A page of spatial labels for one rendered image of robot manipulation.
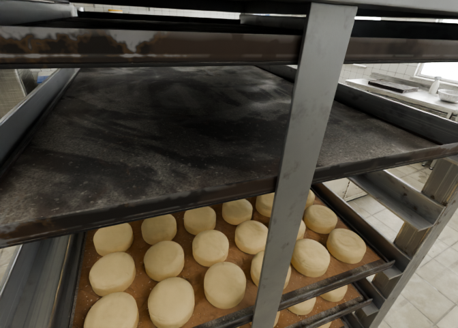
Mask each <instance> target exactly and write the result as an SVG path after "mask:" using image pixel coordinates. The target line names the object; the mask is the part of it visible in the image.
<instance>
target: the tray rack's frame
mask: <svg viewBox="0 0 458 328"><path fill-rule="evenodd" d="M43 1H54V2H66V3H69V1H70V3H85V4H97V5H119V6H130V7H142V8H164V9H176V10H198V11H210V12H232V13H244V10H245V13H246V14H281V15H303V16H306V19H305V26H304V30H303V37H302V42H301V49H300V53H299V60H298V64H297V69H296V76H295V80H294V87H293V92H292V99H291V103H290V110H289V115H288V122H287V126H286V133H285V137H284V145H283V149H282V153H281V160H280V165H279V172H278V176H277V183H276V188H275V195H274V199H273V206H272V210H271V218H270V222H269V229H268V233H267V238H266V245H265V249H264V256H263V260H262V268H261V272H260V279H259V283H258V290H257V295H256V302H255V306H254V313H253V318H252V322H251V328H273V326H274V323H275V319H276V316H277V311H278V307H279V303H280V300H281V296H282V293H283V289H284V284H285V282H286V277H287V274H288V270H289V266H290V261H291V259H292V254H293V251H294V247H295V243H296V239H297V236H298V233H299V228H300V225H301V220H302V217H303V213H304V210H305V205H306V202H307V197H308V194H309V190H310V187H311V182H312V179H313V176H314V171H315V169H316V164H317V161H318V156H319V153H320V148H321V146H322V141H323V138H324V133H325V130H326V125H327V123H328V120H329V115H330V111H331V107H332V104H333V100H334V97H335V92H336V88H337V84H338V81H339V77H340V74H341V69H342V66H343V63H344V58H345V55H346V51H347V47H348V43H349V40H350V35H351V32H352V28H353V24H354V20H355V17H368V18H411V19H434V20H458V0H43ZM421 192H422V193H424V194H426V195H428V196H429V197H430V198H432V199H434V200H436V201H437V202H439V203H440V204H442V205H444V206H445V207H446V208H445V209H444V211H443V212H442V214H441V216H440V217H439V219H438V221H437V222H436V223H435V225H434V226H432V227H430V228H426V229H424V230H420V231H418V232H417V231H416V230H414V229H413V228H412V227H411V226H409V225H408V224H406V223H405V222H404V223H403V225H402V227H401V228H400V230H399V232H398V234H397V236H396V238H395V240H394V242H393V243H394V244H395V245H396V246H397V247H398V248H400V249H401V250H402V251H403V252H405V253H406V254H407V255H408V256H409V257H410V258H411V259H412V261H411V263H410V264H409V266H408V268H407V269H406V270H405V272H404V274H402V275H399V276H397V277H395V278H392V279H390V280H388V279H387V278H386V277H385V276H384V275H383V274H382V273H381V272H379V273H376V274H375V276H374V278H373V280H372V281H371V282H372V283H373V284H374V285H375V286H376V288H377V289H378V290H379V291H380V292H381V293H382V294H383V295H384V296H385V297H386V298H387V300H386V302H385V304H384V305H383V306H382V308H381V310H380V311H378V312H375V313H373V314H371V315H369V316H365V314H364V313H363V311H362V310H361V309H359V310H356V311H355V314H356V316H357V317H358V319H359V320H360V321H361V322H362V324H363V325H364V326H365V328H378V326H379V325H380V323H381V322H382V320H383V319H384V317H385V316H386V314H387V313H388V311H389V310H390V308H391V307H392V305H393V304H394V302H395V301H396V299H397V298H398V296H399V295H400V293H401V292H402V290H403V289H404V288H405V286H406V284H407V283H408V282H409V280H410V278H411V277H412V276H413V274H414V272H415V271H416V270H417V268H418V266H419V265H420V264H421V262H422V261H423V259H424V257H425V256H426V255H427V253H428V251H429V250H430V249H431V247H432V245H433V244H434V243H435V241H436V239H437V238H438V237H439V235H440V233H441V232H442V231H443V229H444V227H445V226H446V225H447V224H448V222H449V220H450V219H451V218H452V216H453V214H454V213H455V212H456V210H457V208H458V165H456V164H453V163H451V162H449V161H447V160H444V159H442V158H440V159H438V161H437V163H436V165H435V166H434V168H433V170H432V172H431V174H430V176H429V178H428V179H427V181H426V183H425V185H424V186H423V188H422V190H421Z"/></svg>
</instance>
